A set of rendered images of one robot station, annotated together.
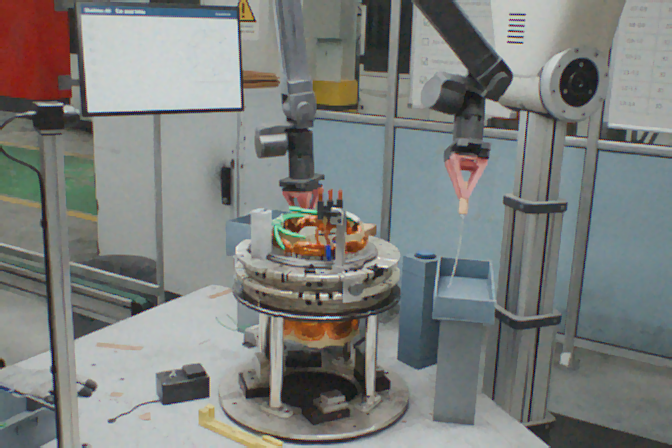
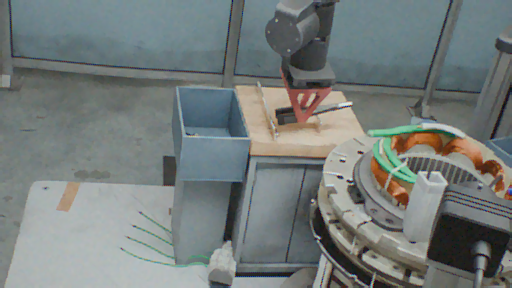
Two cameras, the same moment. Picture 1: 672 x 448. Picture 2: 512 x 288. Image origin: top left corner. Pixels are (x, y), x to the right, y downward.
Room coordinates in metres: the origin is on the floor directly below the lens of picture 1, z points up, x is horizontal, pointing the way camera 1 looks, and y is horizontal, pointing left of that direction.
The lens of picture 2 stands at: (0.98, 0.81, 1.65)
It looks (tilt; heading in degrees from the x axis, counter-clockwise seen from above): 32 degrees down; 319
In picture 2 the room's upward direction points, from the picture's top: 9 degrees clockwise
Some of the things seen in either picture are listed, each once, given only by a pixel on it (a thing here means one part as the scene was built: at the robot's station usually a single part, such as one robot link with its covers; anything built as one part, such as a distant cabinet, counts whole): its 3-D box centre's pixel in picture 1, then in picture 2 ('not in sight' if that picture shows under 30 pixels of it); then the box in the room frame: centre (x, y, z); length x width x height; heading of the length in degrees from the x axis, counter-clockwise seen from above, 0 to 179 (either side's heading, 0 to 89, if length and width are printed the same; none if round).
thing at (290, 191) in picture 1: (302, 200); (303, 92); (1.70, 0.08, 1.14); 0.07 x 0.07 x 0.09; 63
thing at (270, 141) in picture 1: (283, 129); (307, 2); (1.69, 0.13, 1.30); 0.11 x 0.09 x 0.12; 112
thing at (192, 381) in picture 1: (182, 382); not in sight; (1.44, 0.30, 0.81); 0.10 x 0.06 x 0.06; 116
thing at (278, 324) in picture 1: (277, 361); not in sight; (1.35, 0.10, 0.91); 0.02 x 0.02 x 0.21
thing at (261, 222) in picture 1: (261, 234); (425, 207); (1.40, 0.14, 1.14); 0.03 x 0.03 x 0.09; 66
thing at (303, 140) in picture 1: (297, 142); (312, 15); (1.70, 0.09, 1.27); 0.07 x 0.06 x 0.07; 112
